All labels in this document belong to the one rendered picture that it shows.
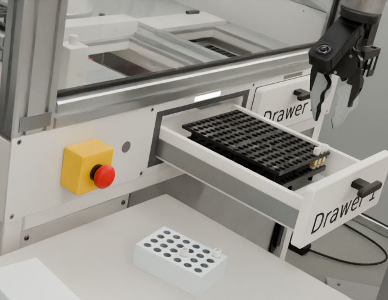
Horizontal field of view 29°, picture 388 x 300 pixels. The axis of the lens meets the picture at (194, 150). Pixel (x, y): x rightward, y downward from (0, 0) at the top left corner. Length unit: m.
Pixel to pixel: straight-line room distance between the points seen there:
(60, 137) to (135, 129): 0.18
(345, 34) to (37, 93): 0.52
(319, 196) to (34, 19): 0.52
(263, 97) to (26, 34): 0.67
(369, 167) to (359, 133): 1.84
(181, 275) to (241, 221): 0.68
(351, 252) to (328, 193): 1.79
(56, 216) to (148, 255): 0.19
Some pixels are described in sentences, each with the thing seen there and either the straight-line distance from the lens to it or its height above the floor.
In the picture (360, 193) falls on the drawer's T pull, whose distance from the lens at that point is 1.27.
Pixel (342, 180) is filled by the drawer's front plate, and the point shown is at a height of 0.92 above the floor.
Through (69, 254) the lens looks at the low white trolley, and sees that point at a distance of 1.21.
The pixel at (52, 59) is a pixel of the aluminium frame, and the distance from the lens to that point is 1.13.
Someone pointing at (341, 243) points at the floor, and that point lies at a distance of 3.06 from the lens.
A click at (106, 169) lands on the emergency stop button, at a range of 1.19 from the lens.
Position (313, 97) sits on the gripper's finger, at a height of 1.00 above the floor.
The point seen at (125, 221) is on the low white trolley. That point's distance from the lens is 1.32.
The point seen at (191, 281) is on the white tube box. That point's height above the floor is 0.78.
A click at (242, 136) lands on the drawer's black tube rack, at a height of 0.90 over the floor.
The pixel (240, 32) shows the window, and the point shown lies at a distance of 1.50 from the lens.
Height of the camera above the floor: 1.42
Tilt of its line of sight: 23 degrees down
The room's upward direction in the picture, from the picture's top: 12 degrees clockwise
